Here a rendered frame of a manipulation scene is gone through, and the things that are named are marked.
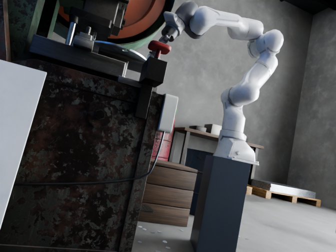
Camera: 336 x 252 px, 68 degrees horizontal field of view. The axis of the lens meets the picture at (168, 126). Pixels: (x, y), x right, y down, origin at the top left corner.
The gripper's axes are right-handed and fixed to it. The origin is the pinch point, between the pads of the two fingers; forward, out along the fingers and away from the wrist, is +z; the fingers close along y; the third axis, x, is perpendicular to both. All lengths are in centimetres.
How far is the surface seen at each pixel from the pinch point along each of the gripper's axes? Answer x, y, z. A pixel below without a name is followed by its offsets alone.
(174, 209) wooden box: -68, 28, 48
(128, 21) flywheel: 21.1, 33.8, -24.8
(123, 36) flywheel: 17.5, 30.4, -14.5
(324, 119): -361, 245, -267
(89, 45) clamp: 18.8, -27.1, 20.8
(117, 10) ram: 22.6, -9.3, -3.8
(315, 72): -316, 282, -366
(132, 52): 7.4, -15.2, 8.0
